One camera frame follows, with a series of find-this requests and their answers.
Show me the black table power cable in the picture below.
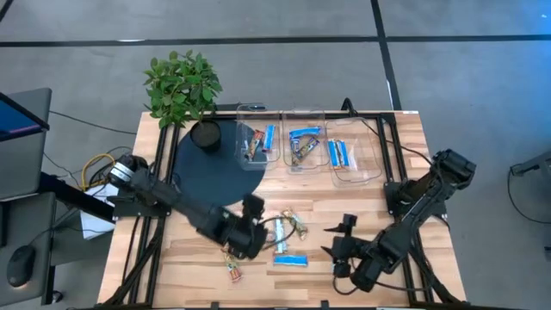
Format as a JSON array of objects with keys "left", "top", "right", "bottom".
[{"left": 342, "top": 97, "right": 434, "bottom": 167}]

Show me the round dark blue mat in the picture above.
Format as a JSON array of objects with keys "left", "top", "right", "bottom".
[{"left": 171, "top": 119, "right": 267, "bottom": 208}]

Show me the light blue granola bar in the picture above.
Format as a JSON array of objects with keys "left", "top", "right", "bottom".
[{"left": 273, "top": 253, "right": 310, "bottom": 268}]

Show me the monitor with blue screen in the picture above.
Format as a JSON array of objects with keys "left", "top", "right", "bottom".
[{"left": 0, "top": 91, "right": 51, "bottom": 143}]

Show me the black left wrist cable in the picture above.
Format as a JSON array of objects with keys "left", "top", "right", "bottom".
[{"left": 257, "top": 214, "right": 299, "bottom": 251}]

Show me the black aluminium table frame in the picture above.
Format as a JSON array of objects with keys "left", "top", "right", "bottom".
[{"left": 98, "top": 109, "right": 464, "bottom": 309}]

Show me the clear plastic bin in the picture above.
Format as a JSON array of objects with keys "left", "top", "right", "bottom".
[
  {"left": 235, "top": 102, "right": 283, "bottom": 172},
  {"left": 282, "top": 106, "right": 331, "bottom": 176},
  {"left": 325, "top": 116, "right": 384, "bottom": 187}
]

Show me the tan green granola bar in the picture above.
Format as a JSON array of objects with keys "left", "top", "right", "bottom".
[{"left": 282, "top": 208, "right": 309, "bottom": 240}]

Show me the yellow cable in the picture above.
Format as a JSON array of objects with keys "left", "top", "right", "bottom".
[{"left": 80, "top": 152, "right": 117, "bottom": 190}]

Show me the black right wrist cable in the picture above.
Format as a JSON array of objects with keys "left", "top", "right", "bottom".
[{"left": 331, "top": 275, "right": 431, "bottom": 298}]

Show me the grey desk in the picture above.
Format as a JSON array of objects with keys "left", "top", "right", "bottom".
[{"left": 0, "top": 88, "right": 58, "bottom": 307}]

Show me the thin black floor cable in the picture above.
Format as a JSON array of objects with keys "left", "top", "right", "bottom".
[
  {"left": 506, "top": 170, "right": 551, "bottom": 226},
  {"left": 48, "top": 109, "right": 138, "bottom": 135}
]

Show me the green potted plant black pot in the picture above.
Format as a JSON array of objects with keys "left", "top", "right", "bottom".
[{"left": 143, "top": 49, "right": 224, "bottom": 155}]

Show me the grey stand leg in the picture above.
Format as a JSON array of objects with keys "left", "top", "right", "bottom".
[{"left": 510, "top": 149, "right": 551, "bottom": 177}]

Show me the white box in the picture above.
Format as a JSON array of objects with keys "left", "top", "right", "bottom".
[{"left": 79, "top": 183, "right": 118, "bottom": 240}]

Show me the pale blue white granola bar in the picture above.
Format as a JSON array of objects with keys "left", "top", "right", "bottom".
[{"left": 273, "top": 214, "right": 288, "bottom": 255}]

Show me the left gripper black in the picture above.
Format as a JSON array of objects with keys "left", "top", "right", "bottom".
[{"left": 226, "top": 193, "right": 269, "bottom": 261}]

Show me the black desk support beam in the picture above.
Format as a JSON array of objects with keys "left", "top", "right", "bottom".
[{"left": 37, "top": 170, "right": 116, "bottom": 223}]

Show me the black computer mouse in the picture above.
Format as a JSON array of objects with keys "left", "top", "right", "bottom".
[{"left": 6, "top": 245, "right": 36, "bottom": 288}]

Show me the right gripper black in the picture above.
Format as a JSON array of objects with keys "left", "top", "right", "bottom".
[{"left": 321, "top": 213, "right": 372, "bottom": 279}]

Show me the dark blue granola bar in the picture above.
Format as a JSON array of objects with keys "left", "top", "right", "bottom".
[{"left": 289, "top": 138, "right": 302, "bottom": 167}]

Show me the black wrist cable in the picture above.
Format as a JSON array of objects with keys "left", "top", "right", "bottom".
[
  {"left": 257, "top": 214, "right": 299, "bottom": 251},
  {"left": 331, "top": 275, "right": 431, "bottom": 298}
]

